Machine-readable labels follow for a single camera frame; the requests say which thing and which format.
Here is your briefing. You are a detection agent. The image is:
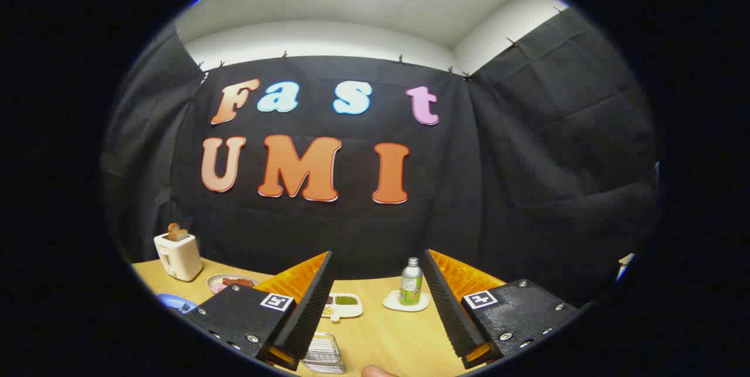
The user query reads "small white saucer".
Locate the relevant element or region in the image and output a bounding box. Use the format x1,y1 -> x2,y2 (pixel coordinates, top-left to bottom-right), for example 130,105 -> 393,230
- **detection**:
383,290 -> 431,313

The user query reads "white toaster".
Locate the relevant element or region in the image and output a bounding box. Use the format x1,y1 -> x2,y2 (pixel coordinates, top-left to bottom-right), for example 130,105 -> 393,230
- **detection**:
154,232 -> 204,282

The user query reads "white divided dish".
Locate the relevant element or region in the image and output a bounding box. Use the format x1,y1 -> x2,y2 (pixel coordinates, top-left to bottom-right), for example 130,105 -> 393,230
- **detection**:
321,293 -> 363,322

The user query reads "green labelled bottle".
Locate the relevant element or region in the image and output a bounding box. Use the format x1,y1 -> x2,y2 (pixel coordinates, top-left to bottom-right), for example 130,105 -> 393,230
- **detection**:
400,257 -> 424,306

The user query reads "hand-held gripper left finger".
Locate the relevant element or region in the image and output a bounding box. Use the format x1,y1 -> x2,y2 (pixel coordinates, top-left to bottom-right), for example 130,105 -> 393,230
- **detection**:
185,251 -> 336,371

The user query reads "metal wire cutlery rack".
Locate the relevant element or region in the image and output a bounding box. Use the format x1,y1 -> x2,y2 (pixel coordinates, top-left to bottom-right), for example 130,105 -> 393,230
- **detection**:
302,332 -> 347,374

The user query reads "blue round plate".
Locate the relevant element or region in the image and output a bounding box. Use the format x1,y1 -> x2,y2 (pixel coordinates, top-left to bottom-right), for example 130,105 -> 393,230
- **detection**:
155,293 -> 199,314

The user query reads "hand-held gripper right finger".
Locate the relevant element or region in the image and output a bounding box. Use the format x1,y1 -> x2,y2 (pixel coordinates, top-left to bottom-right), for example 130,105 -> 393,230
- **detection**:
423,249 -> 581,369

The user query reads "white oval plate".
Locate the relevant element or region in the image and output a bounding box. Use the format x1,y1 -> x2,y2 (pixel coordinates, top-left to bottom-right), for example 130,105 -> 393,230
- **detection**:
206,273 -> 260,296

